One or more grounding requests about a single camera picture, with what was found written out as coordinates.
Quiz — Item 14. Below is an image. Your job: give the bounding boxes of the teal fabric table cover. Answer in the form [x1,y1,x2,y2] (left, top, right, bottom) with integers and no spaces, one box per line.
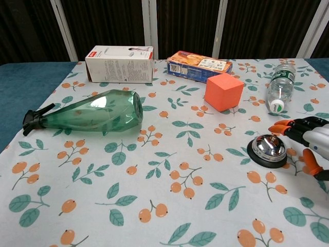
[0,61,78,153]

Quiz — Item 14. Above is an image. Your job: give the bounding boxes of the green plastic spray bottle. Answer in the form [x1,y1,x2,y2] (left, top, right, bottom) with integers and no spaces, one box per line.
[22,89,143,136]

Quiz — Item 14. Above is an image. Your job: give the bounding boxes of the blue orange biscuit box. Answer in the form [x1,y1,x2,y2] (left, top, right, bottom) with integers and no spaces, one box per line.
[167,50,233,83]

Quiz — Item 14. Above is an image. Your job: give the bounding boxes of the white cardboard product box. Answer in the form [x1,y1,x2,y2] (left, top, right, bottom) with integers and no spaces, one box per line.
[85,45,154,84]

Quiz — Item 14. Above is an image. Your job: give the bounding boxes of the white frame dark panel screen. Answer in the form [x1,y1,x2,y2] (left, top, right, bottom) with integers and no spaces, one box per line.
[0,0,329,65]

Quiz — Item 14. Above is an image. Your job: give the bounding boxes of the white fruit leaf print tablecloth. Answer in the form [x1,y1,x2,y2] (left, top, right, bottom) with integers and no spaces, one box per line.
[0,58,329,247]

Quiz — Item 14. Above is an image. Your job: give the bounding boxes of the orange foam cube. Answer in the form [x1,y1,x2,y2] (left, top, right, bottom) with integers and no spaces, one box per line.
[204,74,244,113]

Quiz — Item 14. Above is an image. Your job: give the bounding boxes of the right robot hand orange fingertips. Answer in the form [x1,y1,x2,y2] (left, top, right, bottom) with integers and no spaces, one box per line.
[268,116,329,181]

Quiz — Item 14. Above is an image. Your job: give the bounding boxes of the clear plastic water bottle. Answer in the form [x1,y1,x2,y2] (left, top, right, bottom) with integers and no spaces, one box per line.
[267,63,297,114]

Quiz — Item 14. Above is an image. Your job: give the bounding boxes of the silver call bell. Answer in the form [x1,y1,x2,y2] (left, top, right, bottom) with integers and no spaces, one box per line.
[246,134,288,169]

